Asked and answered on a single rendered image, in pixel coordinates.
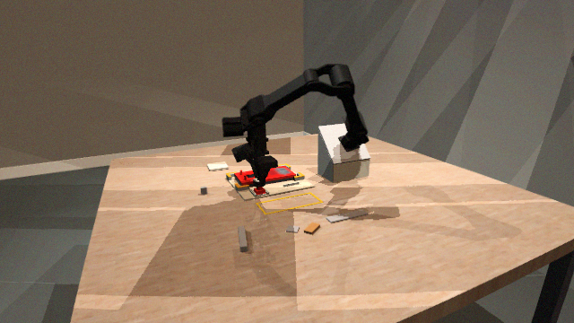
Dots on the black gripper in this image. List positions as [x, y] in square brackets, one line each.
[262, 163]

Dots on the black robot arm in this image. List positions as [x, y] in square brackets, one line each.
[260, 109]

